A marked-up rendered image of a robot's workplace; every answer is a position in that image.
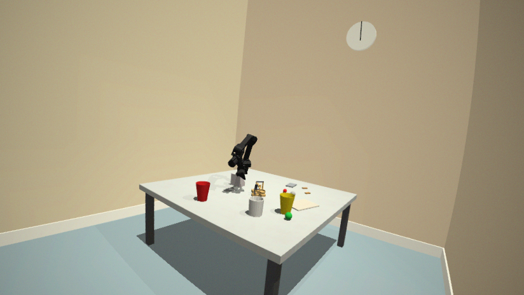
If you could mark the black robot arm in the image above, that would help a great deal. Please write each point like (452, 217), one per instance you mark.
(249, 141)

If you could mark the grey open cylinder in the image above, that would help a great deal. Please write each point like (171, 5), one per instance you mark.
(256, 206)

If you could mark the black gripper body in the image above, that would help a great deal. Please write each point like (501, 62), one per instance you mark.
(241, 171)

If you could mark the olive-yellow open cup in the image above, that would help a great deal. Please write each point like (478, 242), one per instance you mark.
(286, 202)

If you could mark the red plastic cup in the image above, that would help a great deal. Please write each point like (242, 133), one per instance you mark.
(202, 188)

